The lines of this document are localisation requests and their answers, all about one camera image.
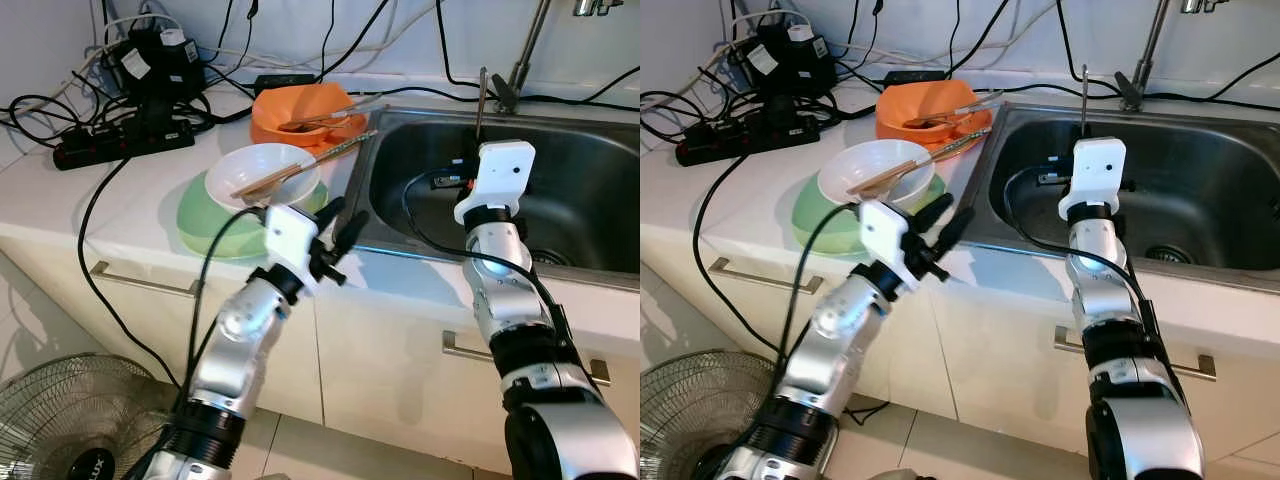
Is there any thin steel utensil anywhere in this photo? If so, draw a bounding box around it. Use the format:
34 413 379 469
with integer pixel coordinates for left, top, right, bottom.
925 90 1004 121
300 95 386 126

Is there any orange bowl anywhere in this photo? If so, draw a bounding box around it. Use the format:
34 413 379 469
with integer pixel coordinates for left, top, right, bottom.
252 83 356 136
877 80 976 133

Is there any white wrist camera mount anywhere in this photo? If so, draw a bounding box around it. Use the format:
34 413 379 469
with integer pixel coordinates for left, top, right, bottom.
860 200 926 291
1060 137 1128 221
455 141 536 226
263 205 321 296

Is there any grey metal floor fan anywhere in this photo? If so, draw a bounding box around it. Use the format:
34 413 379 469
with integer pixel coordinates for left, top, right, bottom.
0 352 181 480
640 348 791 480

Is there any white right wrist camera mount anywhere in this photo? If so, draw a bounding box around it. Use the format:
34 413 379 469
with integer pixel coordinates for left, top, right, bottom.
455 141 536 226
1060 137 1128 221

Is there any white bowl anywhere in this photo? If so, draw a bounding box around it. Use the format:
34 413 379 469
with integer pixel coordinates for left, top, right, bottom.
217 143 323 211
817 139 936 208

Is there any wooden chopstick with grey end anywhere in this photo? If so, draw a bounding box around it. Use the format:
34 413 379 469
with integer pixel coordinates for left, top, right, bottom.
230 130 379 198
845 127 992 196
848 125 994 192
233 128 381 194

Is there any black power cable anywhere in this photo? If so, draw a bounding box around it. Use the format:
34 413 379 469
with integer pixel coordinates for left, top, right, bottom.
692 155 791 356
78 158 183 389

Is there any thin black wall cable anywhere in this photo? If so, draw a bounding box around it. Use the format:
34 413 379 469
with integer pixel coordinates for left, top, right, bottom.
1055 0 1280 101
435 0 641 106

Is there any white kitchen base cabinet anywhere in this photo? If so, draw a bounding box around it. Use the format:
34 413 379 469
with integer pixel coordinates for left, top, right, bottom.
640 230 1280 480
0 235 641 480

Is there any steel kitchen faucet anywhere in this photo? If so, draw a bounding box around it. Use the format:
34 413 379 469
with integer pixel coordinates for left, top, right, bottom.
1118 0 1236 113
490 0 626 114

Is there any stainless steel sink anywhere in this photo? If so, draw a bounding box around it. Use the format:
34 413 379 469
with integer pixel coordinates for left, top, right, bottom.
960 103 1280 286
345 105 641 291

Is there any light green plate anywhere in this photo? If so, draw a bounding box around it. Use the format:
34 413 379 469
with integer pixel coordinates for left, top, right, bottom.
792 170 946 256
177 172 331 261

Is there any black power adapter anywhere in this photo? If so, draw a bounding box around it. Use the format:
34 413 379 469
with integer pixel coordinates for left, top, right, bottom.
105 28 208 101
735 25 836 98

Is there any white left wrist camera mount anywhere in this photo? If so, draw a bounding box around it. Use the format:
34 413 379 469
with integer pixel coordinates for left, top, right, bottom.
263 205 321 296
860 200 926 291

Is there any small flat black box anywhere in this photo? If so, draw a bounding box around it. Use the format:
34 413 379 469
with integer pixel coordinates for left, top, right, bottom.
880 70 943 91
255 74 316 96

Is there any steel spoon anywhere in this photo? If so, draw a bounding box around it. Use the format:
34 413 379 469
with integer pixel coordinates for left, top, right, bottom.
278 108 369 133
903 105 986 129

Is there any black power strip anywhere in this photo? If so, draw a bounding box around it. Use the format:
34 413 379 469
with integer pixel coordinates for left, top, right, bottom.
52 118 196 171
675 112 823 167

